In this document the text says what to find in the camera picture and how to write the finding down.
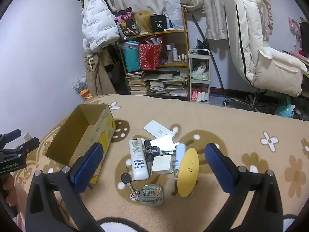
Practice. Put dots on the pale green packets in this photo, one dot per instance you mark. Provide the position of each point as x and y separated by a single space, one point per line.
199 73

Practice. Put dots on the black pouch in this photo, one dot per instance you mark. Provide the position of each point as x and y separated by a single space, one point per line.
202 44

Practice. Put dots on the pink and white bottles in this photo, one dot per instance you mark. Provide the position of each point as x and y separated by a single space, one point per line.
200 96

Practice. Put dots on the black box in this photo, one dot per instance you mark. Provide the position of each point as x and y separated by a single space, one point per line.
158 23

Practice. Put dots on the brown cardboard box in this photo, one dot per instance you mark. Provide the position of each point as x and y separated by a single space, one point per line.
72 135

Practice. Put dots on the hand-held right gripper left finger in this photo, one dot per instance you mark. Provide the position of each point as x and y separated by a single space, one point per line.
88 166

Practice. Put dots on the dark brown coat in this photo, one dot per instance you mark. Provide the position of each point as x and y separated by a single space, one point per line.
108 60

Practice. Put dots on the white square charger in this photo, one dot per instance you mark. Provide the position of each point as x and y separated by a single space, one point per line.
161 163

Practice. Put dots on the red gift bag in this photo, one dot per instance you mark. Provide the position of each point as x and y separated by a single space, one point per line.
149 55

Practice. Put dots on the plastic bag of toys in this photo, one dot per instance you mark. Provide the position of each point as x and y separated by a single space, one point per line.
80 87

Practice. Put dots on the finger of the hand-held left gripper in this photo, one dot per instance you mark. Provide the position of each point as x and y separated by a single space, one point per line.
27 145
10 135

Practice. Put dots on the yellow oval case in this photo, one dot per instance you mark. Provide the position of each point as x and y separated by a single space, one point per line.
188 171

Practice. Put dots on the blond wig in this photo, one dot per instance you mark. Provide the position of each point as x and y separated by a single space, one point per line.
143 21

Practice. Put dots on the short white bottle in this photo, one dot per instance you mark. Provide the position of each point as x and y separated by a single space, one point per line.
174 55

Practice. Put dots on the beige brown flower blanket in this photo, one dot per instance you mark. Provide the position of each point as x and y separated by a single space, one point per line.
241 125

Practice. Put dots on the cream padded office chair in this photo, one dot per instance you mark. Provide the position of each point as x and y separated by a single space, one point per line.
253 29

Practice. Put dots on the white puffer jacket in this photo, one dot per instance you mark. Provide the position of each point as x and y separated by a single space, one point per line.
99 21

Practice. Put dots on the pink fan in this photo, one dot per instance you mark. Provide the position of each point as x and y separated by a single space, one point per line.
293 29

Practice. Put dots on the white box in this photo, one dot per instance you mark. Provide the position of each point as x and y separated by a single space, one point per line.
154 127

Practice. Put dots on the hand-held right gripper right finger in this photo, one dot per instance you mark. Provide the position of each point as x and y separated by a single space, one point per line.
217 166

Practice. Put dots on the person's left hand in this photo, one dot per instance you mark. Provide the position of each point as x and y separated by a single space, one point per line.
8 186

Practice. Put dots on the white card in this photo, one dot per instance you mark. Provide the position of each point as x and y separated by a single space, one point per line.
166 141

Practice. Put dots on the white plastic bag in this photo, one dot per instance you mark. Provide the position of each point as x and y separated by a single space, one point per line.
173 14

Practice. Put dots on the black car key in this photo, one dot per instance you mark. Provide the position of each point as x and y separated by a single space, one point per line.
125 179

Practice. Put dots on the white wall socket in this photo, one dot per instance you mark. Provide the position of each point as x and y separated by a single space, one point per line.
27 136

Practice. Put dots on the pile of books and papers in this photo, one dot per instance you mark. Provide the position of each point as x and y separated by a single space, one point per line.
169 85

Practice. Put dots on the white tube with text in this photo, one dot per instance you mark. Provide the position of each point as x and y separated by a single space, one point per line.
138 159

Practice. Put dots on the teal watering can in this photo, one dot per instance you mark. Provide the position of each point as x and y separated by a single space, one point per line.
284 110

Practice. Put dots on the white bear key charm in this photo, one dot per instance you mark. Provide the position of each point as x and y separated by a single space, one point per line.
135 195

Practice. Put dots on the bunch of black keys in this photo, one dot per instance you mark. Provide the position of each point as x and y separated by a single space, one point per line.
154 150

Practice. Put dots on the teal bag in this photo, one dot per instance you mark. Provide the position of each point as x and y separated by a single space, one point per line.
131 58

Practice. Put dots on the purple printed bag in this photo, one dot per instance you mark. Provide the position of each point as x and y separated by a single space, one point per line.
125 24

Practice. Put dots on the white trolley cart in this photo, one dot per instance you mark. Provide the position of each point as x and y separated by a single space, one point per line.
189 77

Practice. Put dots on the wooden shelf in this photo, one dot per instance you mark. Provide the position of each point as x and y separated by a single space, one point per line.
175 40

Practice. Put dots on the stack of old books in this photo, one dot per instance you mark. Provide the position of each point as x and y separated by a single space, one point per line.
136 82

